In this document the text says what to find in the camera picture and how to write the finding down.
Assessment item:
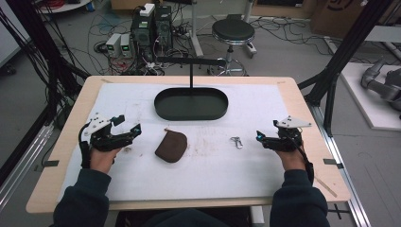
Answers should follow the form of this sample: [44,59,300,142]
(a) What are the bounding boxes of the black round stool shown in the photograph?
[207,18,258,77]

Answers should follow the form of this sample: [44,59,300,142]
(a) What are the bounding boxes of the black oval tray stand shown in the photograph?
[153,56,230,122]

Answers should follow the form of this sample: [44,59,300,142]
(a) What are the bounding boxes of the white desk leg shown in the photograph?
[188,0,205,59]

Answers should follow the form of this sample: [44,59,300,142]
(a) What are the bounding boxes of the tangle of floor cables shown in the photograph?
[252,15,335,58]

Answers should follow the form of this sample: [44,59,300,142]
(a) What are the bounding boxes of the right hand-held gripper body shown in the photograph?
[263,115,313,153]

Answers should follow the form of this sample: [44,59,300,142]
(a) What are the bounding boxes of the person's left hand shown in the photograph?
[89,146,123,175]

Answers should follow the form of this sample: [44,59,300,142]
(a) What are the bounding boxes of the white floor platform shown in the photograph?
[340,61,401,132]

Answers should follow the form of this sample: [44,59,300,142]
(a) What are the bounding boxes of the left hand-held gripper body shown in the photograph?
[82,113,129,152]

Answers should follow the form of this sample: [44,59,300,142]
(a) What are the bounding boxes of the round white table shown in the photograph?
[37,0,93,15]

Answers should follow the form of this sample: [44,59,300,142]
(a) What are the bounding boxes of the black computer tower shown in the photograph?
[130,12,156,62]
[153,5,174,52]

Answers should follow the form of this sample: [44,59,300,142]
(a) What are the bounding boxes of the black cable bundle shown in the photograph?
[0,6,91,127]

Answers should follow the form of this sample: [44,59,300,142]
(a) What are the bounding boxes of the silver metal clasp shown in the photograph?
[230,135,244,149]

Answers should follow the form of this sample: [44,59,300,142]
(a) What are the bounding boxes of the white foam mat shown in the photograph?
[56,82,311,202]

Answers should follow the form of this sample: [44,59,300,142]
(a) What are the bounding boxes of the white table leg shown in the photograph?
[250,205,266,226]

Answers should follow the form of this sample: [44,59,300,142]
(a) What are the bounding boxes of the brown fabric pouch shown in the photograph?
[154,128,188,165]

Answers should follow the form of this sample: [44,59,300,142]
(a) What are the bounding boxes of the person's right hand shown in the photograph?
[275,141,307,173]

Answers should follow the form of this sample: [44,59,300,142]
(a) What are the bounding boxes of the person's lap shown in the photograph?
[114,207,253,227]

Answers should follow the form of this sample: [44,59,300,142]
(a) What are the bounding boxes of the black tape piece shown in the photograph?
[323,158,345,170]
[34,159,61,173]

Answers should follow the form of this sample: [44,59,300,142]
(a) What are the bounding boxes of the white box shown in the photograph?
[138,3,156,18]

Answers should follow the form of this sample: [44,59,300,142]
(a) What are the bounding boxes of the aluminium rail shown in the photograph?
[0,122,55,211]
[306,103,374,227]

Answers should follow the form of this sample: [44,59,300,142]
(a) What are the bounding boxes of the large cardboard box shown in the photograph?
[309,0,368,40]

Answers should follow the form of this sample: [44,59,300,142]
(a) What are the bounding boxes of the grey power supply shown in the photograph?
[105,32,123,58]
[119,33,133,59]

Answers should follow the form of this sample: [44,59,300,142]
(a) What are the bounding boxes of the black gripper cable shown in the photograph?
[78,122,93,170]
[291,135,316,186]

